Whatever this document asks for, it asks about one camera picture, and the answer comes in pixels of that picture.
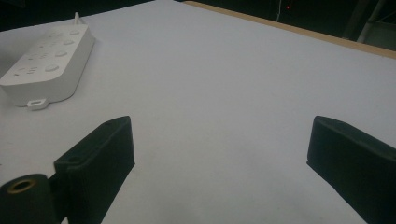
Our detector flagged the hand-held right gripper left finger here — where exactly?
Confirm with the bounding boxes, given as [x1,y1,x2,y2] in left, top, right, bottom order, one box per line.
[53,115,136,224]

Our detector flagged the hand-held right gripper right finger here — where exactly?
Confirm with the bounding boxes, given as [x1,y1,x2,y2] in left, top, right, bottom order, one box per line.
[306,115,396,224]

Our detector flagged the white power strip cable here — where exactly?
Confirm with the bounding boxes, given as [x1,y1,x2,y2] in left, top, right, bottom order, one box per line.
[73,11,86,26]

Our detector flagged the white power strip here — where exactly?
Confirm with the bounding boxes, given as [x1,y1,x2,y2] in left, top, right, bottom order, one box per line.
[0,23,96,112]

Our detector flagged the metal stand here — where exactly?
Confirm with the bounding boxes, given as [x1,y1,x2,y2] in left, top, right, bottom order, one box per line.
[342,0,396,52]

